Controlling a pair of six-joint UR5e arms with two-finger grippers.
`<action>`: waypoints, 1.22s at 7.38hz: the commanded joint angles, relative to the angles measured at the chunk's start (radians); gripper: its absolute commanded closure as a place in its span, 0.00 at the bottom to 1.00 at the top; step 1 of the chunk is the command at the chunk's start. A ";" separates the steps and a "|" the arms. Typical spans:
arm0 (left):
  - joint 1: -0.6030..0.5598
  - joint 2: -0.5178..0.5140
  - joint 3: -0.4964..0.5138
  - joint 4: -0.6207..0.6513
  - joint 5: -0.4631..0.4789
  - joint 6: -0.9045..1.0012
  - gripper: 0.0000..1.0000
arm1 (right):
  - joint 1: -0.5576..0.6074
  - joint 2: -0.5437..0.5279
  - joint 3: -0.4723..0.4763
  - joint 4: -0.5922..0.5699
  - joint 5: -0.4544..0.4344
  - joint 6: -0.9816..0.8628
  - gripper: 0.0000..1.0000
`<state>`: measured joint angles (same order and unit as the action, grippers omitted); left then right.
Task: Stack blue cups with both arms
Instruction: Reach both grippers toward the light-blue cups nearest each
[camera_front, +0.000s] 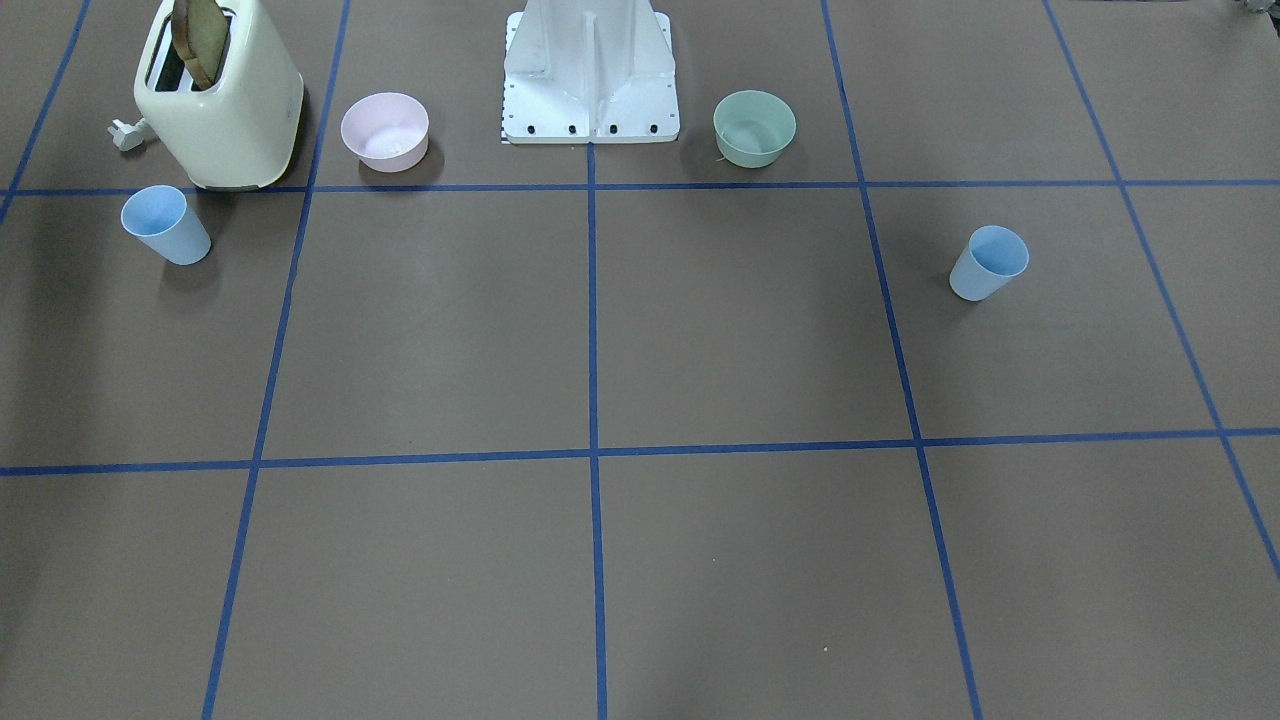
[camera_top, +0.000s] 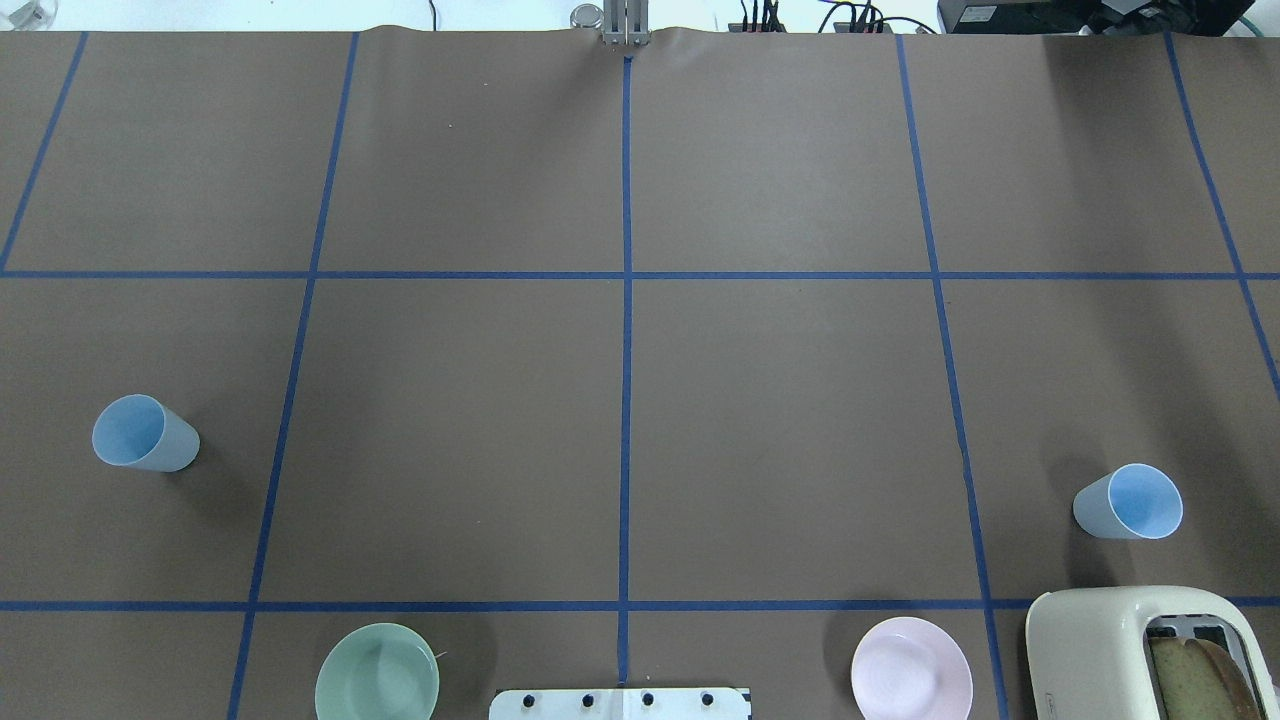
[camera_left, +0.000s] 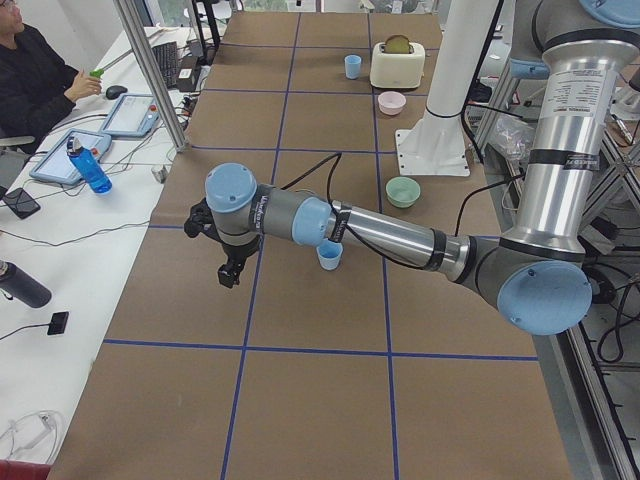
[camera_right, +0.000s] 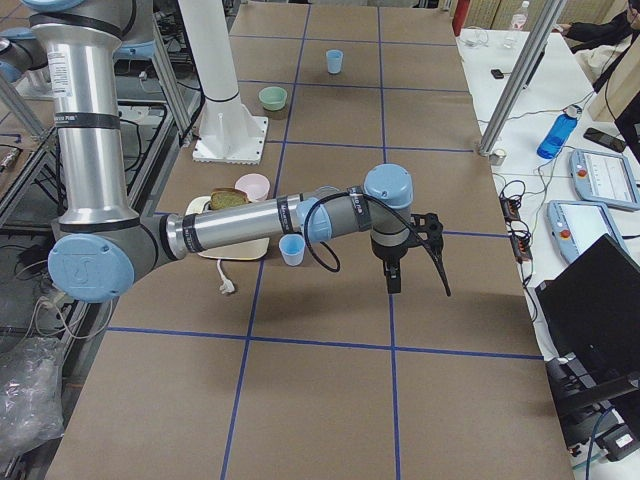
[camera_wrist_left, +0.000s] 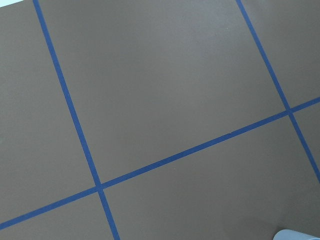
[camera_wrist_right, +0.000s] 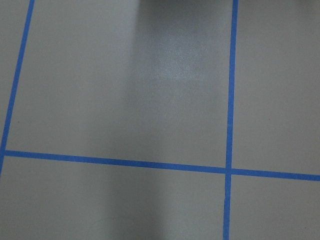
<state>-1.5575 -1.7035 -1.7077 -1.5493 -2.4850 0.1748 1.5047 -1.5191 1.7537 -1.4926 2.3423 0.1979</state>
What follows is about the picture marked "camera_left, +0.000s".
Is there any aluminium frame post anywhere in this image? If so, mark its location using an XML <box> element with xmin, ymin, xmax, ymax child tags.
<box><xmin>114</xmin><ymin>0</ymin><xmax>187</xmax><ymax>153</ymax></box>

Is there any near teach pendant tablet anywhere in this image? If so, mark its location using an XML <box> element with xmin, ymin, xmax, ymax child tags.
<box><xmin>30</xmin><ymin>128</ymin><xmax>112</xmax><ymax>186</ymax></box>

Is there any green bowl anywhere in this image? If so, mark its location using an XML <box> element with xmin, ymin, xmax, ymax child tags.
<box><xmin>385</xmin><ymin>176</ymin><xmax>421</xmax><ymax>208</ymax></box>

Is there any small black square pad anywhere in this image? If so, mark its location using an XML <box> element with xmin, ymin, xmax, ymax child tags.
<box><xmin>47</xmin><ymin>311</ymin><xmax>69</xmax><ymax>336</ymax></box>

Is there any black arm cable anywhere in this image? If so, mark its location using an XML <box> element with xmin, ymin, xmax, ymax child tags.
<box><xmin>279</xmin><ymin>152</ymin><xmax>451</xmax><ymax>274</ymax></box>

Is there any green handled tool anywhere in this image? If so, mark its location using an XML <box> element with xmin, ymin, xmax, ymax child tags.
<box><xmin>89</xmin><ymin>49</ymin><xmax>132</xmax><ymax>78</ymax></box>

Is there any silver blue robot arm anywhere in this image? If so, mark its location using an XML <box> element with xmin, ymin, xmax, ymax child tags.
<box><xmin>184</xmin><ymin>1</ymin><xmax>639</xmax><ymax>335</ymax></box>

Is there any seated person in black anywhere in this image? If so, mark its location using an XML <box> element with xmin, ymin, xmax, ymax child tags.
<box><xmin>1</xmin><ymin>1</ymin><xmax>102</xmax><ymax>154</ymax></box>

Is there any black smartphone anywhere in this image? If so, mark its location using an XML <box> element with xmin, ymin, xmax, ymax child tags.
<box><xmin>2</xmin><ymin>188</ymin><xmax>41</xmax><ymax>220</ymax></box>

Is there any blue water bottle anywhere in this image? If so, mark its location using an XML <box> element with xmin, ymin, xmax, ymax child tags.
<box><xmin>66</xmin><ymin>135</ymin><xmax>112</xmax><ymax>194</ymax></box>

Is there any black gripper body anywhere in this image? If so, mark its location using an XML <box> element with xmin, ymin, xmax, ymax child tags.
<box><xmin>184</xmin><ymin>199</ymin><xmax>261</xmax><ymax>269</ymax></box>

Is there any light blue cup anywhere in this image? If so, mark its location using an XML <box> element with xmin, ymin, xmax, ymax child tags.
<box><xmin>316</xmin><ymin>239</ymin><xmax>343</xmax><ymax>271</ymax></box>
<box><xmin>344</xmin><ymin>54</ymin><xmax>362</xmax><ymax>80</ymax></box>

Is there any cream toaster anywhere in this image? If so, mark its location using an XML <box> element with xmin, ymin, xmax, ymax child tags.
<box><xmin>369</xmin><ymin>42</ymin><xmax>426</xmax><ymax>89</ymax></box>

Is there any pink bowl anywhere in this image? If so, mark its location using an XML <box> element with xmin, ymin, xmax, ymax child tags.
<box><xmin>377</xmin><ymin>91</ymin><xmax>406</xmax><ymax>116</ymax></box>

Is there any black keyboard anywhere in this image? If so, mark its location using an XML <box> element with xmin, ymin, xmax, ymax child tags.
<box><xmin>151</xmin><ymin>42</ymin><xmax>180</xmax><ymax>89</ymax></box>

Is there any far teach pendant tablet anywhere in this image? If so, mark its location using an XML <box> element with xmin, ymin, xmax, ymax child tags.
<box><xmin>100</xmin><ymin>94</ymin><xmax>159</xmax><ymax>138</ymax></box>

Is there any dark grey thermos bottle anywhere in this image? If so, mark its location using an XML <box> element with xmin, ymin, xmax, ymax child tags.
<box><xmin>1</xmin><ymin>261</ymin><xmax>52</xmax><ymax>308</ymax></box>

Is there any teach pendant tablet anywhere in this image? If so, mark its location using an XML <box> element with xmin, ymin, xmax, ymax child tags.
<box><xmin>30</xmin><ymin>128</ymin><xmax>112</xmax><ymax>186</ymax></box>
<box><xmin>100</xmin><ymin>94</ymin><xmax>159</xmax><ymax>138</ymax></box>

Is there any toast slice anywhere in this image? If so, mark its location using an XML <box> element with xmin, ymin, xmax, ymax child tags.
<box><xmin>384</xmin><ymin>34</ymin><xmax>412</xmax><ymax>55</ymax></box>

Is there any black computer mouse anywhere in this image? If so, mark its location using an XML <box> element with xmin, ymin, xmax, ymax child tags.
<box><xmin>105</xmin><ymin>85</ymin><xmax>128</xmax><ymax>100</ymax></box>

